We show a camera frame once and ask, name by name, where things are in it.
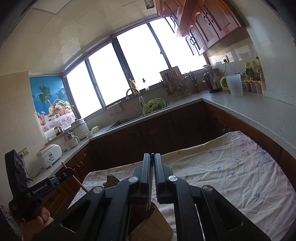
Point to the upper wooden cabinets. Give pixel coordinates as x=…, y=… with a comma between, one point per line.
x=203, y=23

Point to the white pitcher green handle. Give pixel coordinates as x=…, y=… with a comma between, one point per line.
x=232, y=83

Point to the white rice cooker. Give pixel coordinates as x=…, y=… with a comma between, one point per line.
x=49, y=155

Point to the tropical fruit poster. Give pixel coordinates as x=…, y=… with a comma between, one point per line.
x=51, y=102

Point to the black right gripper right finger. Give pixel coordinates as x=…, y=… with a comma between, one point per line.
x=201, y=213

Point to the person's left hand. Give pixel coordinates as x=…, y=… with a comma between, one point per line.
x=31, y=228

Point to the white blender jug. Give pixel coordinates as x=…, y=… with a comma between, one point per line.
x=71, y=140

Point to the metal chopstick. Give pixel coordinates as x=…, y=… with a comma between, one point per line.
x=151, y=174

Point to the chrome kitchen faucet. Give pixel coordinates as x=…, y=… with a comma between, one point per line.
x=136, y=93

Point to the spice jar rack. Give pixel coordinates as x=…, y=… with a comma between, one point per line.
x=254, y=77

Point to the wooden utensil holder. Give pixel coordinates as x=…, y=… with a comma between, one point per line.
x=148, y=222

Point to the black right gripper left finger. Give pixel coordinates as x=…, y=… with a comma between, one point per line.
x=103, y=213

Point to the white floral tablecloth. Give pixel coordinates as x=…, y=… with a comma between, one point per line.
x=245, y=174

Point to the knife rack on counter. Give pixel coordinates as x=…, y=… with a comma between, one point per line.
x=173, y=82

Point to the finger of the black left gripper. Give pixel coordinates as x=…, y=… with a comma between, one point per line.
x=61, y=177

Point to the black electric kettle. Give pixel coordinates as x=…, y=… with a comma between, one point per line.
x=212, y=82

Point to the green colander with vegetables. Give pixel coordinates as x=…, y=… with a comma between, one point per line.
x=154, y=105

